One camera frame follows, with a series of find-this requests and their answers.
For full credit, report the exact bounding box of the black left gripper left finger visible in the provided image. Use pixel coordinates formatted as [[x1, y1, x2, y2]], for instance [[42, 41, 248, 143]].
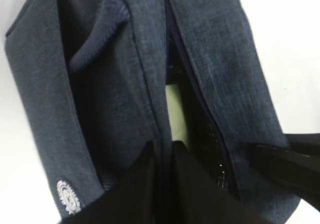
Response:
[[62, 141, 163, 224]]

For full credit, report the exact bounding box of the green lid glass container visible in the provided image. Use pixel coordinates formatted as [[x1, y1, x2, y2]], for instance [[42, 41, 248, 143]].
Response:
[[165, 84, 189, 148]]

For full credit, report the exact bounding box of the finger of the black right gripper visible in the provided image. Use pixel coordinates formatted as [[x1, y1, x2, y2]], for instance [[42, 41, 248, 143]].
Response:
[[248, 144, 320, 209]]

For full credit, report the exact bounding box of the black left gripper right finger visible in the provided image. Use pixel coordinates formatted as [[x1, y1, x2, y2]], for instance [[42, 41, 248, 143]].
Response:
[[172, 141, 270, 224]]

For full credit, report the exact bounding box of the dark blue lunch bag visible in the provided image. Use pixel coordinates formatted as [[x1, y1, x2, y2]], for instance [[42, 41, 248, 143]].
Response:
[[5, 0, 300, 224]]

